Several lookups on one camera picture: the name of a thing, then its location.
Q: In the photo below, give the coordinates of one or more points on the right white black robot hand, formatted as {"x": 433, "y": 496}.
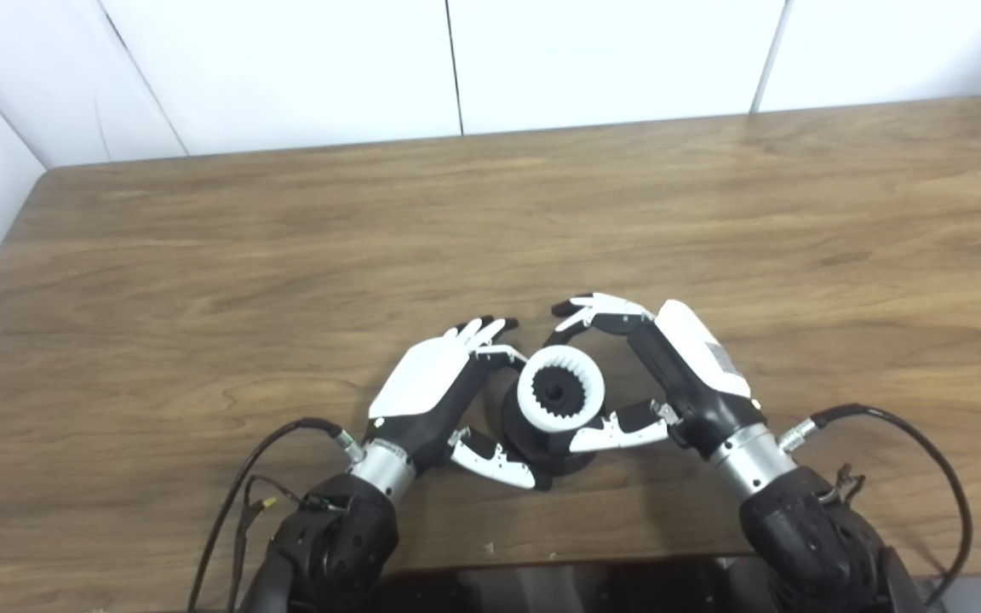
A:
{"x": 695, "y": 375}

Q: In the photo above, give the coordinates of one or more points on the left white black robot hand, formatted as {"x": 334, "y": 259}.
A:
{"x": 431, "y": 392}

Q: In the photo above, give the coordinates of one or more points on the round black plastic part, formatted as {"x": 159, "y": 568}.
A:
{"x": 542, "y": 447}

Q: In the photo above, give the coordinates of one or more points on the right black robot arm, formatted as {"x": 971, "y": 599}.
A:
{"x": 806, "y": 528}

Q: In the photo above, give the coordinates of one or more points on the dark robot torso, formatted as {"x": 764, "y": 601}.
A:
{"x": 584, "y": 592}

